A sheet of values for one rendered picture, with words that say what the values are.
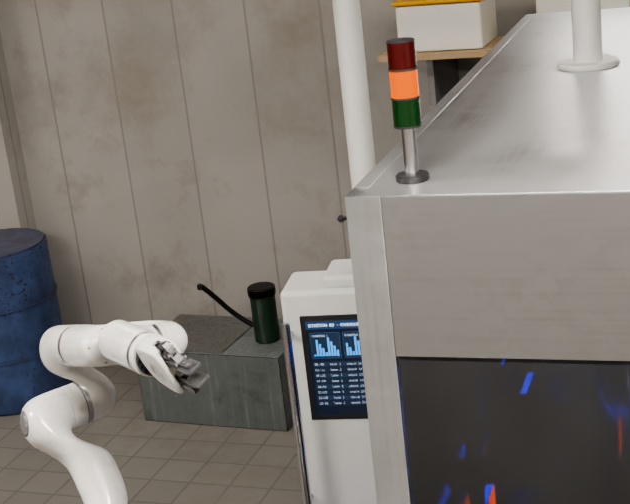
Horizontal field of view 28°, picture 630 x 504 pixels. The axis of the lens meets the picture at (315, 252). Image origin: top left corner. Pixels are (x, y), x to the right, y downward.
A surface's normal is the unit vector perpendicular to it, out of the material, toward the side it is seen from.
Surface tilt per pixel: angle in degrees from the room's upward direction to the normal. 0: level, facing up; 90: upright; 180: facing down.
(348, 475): 90
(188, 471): 0
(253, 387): 90
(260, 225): 90
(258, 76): 90
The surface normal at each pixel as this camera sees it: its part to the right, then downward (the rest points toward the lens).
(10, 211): -0.33, 0.33
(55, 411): 0.48, -0.35
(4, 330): 0.25, 0.27
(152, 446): -0.11, -0.95
